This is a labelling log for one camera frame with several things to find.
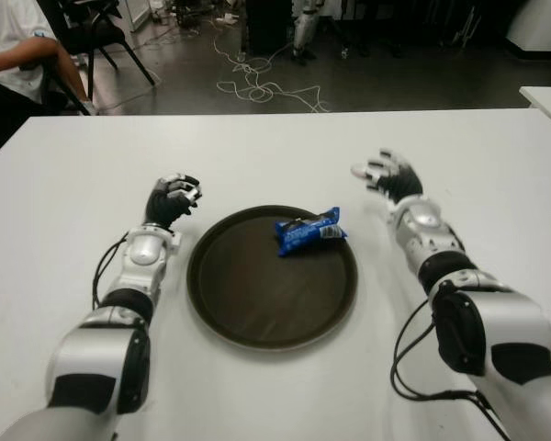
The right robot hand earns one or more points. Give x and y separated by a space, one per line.
401 181

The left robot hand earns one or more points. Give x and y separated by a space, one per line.
163 206

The blue Oreo packet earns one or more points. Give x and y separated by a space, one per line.
303 232

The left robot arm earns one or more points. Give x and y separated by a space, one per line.
96 353

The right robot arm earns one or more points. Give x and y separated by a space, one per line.
509 331

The round dark brown tray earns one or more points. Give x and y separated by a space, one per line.
266 303

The small clear bottle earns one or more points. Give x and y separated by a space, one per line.
345 52

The white side table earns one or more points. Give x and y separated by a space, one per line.
548 98

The folded metal stand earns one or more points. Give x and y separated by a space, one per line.
466 23

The black chair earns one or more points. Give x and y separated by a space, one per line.
98 34

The white cabinet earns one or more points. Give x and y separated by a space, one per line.
138 14

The black cabinet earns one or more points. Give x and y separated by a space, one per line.
271 25

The white curved panel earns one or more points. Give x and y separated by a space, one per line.
542 25

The seated person white shirt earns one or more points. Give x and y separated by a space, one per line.
9 50

